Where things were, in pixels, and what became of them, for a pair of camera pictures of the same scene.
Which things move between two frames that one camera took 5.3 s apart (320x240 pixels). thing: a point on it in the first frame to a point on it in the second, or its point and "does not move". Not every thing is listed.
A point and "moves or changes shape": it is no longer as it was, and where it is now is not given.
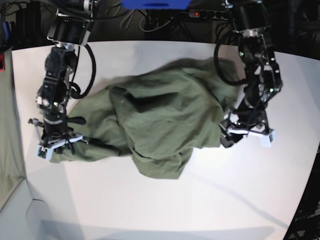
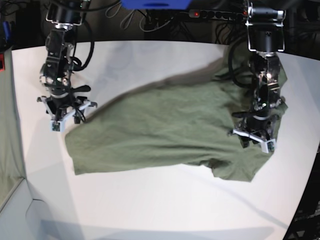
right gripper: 249,117 to 255,123
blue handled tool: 7,31 does not move
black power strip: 210,14 does not move
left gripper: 54,130 to 61,104
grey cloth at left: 12,168 does not move
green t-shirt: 158,118 moves or changes shape
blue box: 155,4 does not move
